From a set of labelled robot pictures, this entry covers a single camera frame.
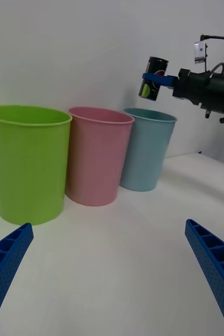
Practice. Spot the pale grey right wrist camera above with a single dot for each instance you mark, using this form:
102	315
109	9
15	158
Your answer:
200	52

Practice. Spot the pale blue plastic bin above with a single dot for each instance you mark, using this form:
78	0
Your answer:
145	152

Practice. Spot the green plastic bin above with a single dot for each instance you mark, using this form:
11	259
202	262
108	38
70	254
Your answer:
30	168

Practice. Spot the black drink can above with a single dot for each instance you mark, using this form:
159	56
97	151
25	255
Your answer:
156	65

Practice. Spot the pink plastic bin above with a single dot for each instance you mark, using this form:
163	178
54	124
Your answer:
96	160

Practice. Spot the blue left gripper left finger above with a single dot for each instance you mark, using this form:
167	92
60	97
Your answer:
8	260

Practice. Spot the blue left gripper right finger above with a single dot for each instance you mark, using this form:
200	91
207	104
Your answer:
216	267

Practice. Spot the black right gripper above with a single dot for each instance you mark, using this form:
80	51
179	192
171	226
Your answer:
193	86

